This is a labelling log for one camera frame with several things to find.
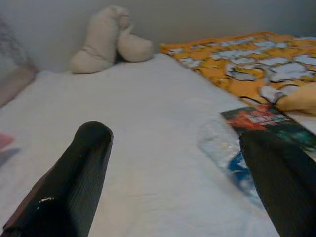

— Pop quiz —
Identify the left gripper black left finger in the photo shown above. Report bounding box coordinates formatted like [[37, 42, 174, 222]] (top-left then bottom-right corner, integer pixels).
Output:
[[0, 120, 115, 237]]

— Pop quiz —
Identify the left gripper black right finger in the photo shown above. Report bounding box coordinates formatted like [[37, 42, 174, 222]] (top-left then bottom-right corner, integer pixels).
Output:
[[238, 132, 316, 237]]

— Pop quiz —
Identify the pink pillow with white emblem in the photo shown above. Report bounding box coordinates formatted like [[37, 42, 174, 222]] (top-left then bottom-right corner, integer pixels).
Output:
[[0, 131, 16, 152]]

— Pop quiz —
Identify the yellow egg cartoon quilt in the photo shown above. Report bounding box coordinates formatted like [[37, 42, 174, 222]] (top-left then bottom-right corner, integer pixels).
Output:
[[276, 83, 316, 117]]

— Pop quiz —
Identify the dark cover book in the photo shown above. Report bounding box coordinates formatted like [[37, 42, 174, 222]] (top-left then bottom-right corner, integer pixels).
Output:
[[220, 103, 316, 155]]

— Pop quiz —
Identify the blue clear plastic packet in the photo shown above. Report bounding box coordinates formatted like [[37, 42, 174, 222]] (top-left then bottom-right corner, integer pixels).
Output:
[[197, 118, 265, 211]]

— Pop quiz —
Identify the white quilted mattress pad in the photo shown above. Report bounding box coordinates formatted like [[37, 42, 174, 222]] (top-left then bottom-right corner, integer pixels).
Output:
[[0, 53, 316, 237]]

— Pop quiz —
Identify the orange cartoon print blanket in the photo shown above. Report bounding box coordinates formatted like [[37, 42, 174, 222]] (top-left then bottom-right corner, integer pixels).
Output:
[[159, 30, 316, 107]]

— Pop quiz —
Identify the beige plush toy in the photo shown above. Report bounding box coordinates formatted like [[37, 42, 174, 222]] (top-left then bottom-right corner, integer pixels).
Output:
[[70, 5, 155, 75]]

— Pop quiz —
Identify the white panel with grey print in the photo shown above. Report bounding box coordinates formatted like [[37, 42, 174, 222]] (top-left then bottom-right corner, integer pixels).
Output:
[[0, 14, 38, 73]]

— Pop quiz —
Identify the beige padded bed frame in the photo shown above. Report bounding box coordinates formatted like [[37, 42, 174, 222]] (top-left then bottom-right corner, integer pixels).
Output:
[[0, 66, 38, 108]]

